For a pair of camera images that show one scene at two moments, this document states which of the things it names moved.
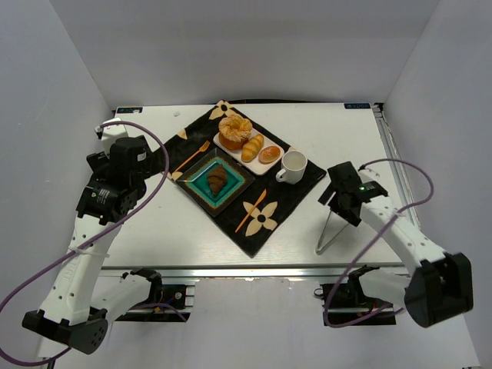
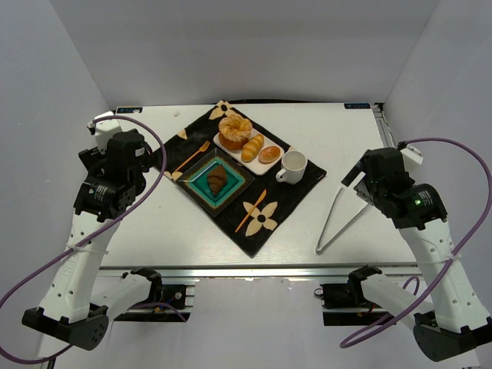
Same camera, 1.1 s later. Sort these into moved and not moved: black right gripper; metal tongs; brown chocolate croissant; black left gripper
Moved: black right gripper
Not moved: brown chocolate croissant; metal tongs; black left gripper
